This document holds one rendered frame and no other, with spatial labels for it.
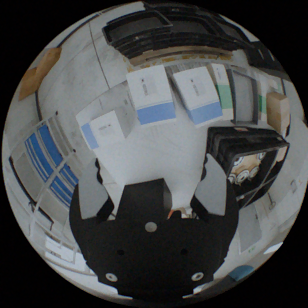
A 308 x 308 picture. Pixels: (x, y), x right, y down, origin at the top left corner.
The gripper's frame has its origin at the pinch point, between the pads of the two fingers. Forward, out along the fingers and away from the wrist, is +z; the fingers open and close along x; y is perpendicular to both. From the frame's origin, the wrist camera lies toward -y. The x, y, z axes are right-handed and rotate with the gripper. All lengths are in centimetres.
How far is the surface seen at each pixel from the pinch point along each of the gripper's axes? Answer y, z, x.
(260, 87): -26, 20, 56
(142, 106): -3.2, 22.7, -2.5
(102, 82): -33, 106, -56
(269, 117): -12, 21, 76
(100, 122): 0.7, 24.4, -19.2
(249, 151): 4.7, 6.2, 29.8
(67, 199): 103, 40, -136
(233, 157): 6.9, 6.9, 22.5
